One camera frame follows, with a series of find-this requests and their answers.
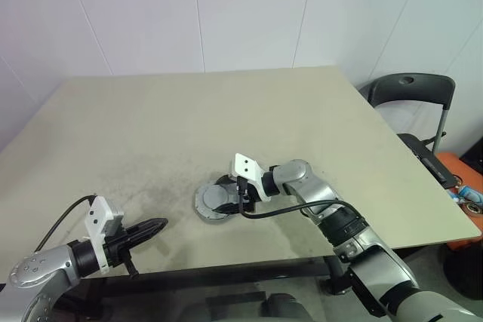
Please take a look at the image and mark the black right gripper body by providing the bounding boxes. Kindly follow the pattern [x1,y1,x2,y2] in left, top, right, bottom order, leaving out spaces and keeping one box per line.
[236,177,262,213]

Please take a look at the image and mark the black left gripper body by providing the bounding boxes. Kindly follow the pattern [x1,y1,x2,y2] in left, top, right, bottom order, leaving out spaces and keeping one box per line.
[105,228,138,276]

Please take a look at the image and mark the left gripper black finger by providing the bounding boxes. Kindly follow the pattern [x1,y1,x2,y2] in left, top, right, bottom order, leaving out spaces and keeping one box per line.
[129,225,168,248]
[124,216,169,237]

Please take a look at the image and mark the gray round motor lid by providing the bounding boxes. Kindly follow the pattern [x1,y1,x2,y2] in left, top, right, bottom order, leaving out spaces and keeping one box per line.
[193,182,243,222]

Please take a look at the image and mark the dark rounded shape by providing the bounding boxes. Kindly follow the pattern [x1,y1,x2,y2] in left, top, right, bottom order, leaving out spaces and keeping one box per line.
[260,290,315,322]

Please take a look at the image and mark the black flat box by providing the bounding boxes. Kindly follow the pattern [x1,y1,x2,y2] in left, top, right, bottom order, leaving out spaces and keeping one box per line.
[414,147,457,188]

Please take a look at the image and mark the black folding chair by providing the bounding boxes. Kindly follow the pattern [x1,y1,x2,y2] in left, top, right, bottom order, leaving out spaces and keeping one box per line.
[357,72,457,189]

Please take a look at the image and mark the orange case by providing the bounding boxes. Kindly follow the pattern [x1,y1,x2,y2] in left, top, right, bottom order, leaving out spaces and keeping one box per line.
[436,152,483,252]

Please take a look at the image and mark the blue white small packet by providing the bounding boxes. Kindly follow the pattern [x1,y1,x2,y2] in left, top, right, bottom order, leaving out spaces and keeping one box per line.
[454,185,479,203]

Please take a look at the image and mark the dark bulky floor object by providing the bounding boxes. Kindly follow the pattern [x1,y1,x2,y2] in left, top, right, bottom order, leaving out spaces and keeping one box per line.
[444,238,483,293]

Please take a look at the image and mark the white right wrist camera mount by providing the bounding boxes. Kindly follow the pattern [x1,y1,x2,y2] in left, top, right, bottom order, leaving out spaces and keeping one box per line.
[229,152,282,203]

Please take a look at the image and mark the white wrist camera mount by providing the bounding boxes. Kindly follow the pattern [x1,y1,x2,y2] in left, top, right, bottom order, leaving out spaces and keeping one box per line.
[229,152,282,203]
[84,195,126,276]

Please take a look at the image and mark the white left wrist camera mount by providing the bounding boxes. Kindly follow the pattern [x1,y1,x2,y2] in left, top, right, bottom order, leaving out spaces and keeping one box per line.
[84,195,126,276]

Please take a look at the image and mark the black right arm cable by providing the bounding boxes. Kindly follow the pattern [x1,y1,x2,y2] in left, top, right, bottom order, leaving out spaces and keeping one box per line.
[237,178,364,222]

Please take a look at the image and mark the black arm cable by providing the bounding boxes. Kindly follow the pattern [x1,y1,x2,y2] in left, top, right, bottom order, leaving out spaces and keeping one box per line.
[237,178,364,222]
[33,195,97,254]

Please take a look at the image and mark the dark table frame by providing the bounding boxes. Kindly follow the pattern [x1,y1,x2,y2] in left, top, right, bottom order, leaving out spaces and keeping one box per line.
[48,252,350,296]

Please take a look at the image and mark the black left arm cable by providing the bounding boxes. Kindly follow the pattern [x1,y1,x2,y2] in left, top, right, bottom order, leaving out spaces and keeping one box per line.
[33,195,97,254]

